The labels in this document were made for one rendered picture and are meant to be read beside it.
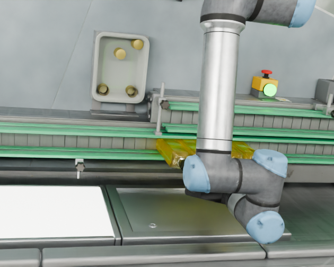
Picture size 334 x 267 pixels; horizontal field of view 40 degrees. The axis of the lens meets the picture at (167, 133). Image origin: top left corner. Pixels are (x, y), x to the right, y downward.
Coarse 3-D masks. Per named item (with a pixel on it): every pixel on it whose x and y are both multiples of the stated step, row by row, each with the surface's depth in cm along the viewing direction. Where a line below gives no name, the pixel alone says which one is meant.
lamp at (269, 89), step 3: (267, 84) 165; (270, 84) 164; (264, 87) 165; (267, 87) 163; (270, 87) 163; (273, 87) 163; (264, 90) 165; (267, 90) 163; (270, 90) 163; (273, 90) 163; (264, 93) 166; (267, 93) 164; (270, 93) 164; (273, 93) 164
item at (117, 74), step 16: (96, 48) 145; (112, 48) 153; (128, 48) 155; (144, 48) 150; (96, 64) 147; (112, 64) 155; (128, 64) 156; (144, 64) 151; (96, 80) 155; (112, 80) 156; (128, 80) 158; (144, 80) 152; (96, 96) 150; (112, 96) 153; (128, 96) 156
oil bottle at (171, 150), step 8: (160, 144) 150; (168, 144) 143; (176, 144) 144; (160, 152) 149; (168, 152) 140; (176, 152) 136; (184, 152) 137; (168, 160) 140; (176, 160) 136; (176, 168) 137
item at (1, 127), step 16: (0, 128) 133; (16, 128) 135; (32, 128) 137; (48, 128) 139; (64, 128) 142; (80, 128) 144; (96, 128) 145; (112, 128) 147; (128, 128) 149; (144, 128) 152
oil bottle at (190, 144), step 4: (180, 140) 148; (184, 140) 147; (188, 140) 147; (192, 140) 148; (196, 140) 149; (184, 144) 144; (188, 144) 143; (192, 144) 144; (188, 148) 140; (192, 148) 140; (192, 152) 138
